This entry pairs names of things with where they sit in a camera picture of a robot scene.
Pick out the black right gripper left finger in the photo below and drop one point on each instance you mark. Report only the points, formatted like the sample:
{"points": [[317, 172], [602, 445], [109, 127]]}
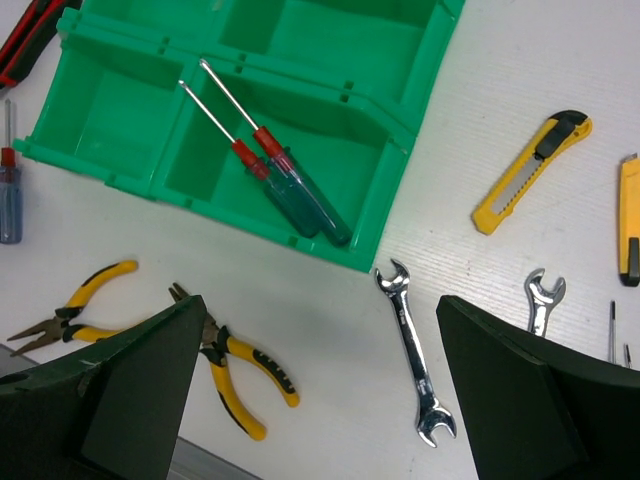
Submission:
{"points": [[110, 410]]}

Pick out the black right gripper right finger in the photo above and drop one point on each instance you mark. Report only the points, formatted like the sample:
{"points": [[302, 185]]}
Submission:
{"points": [[534, 409]]}

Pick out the chrome open-end wrench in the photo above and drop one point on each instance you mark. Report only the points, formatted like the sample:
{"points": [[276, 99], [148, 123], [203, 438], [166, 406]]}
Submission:
{"points": [[431, 414], [541, 300]]}

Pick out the green black precision screwdriver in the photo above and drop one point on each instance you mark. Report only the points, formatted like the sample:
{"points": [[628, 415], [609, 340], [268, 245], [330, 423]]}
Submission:
{"points": [[612, 349]]}

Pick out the yellow utility knife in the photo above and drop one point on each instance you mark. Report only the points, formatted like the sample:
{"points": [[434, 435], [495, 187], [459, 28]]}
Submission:
{"points": [[628, 221], [557, 133]]}

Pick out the red blue clear screwdriver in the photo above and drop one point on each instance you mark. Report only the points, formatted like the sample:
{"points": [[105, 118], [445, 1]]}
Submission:
{"points": [[280, 159]]}

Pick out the red black utility knife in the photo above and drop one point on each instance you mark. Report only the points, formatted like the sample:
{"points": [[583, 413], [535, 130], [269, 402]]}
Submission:
{"points": [[28, 39]]}

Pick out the green compartment tray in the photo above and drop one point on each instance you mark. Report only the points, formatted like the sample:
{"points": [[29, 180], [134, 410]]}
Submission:
{"points": [[344, 84]]}

